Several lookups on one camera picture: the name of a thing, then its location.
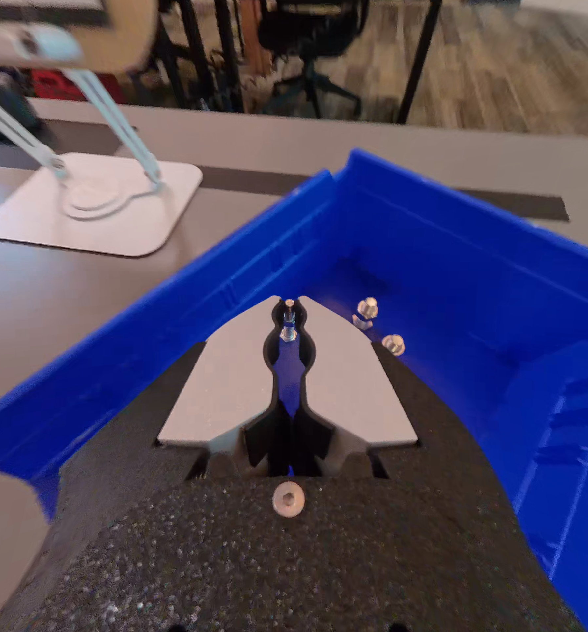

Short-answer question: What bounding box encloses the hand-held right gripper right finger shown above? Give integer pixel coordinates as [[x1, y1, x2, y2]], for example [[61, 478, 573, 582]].
[[294, 295, 419, 476]]

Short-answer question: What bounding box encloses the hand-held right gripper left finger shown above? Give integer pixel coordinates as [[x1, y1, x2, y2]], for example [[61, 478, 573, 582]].
[[158, 295, 291, 476]]

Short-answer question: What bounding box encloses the blue plastic bin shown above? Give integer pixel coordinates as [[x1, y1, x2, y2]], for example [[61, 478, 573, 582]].
[[0, 148, 588, 632]]

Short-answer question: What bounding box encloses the white poster stand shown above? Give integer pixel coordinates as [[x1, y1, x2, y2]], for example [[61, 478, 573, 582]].
[[0, 69, 204, 258]]

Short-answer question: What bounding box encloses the red tool bag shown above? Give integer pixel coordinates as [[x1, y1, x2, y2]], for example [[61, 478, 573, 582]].
[[29, 69, 123, 102]]

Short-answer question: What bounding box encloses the black office chair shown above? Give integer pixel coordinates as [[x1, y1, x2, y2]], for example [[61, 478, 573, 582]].
[[257, 0, 371, 119]]

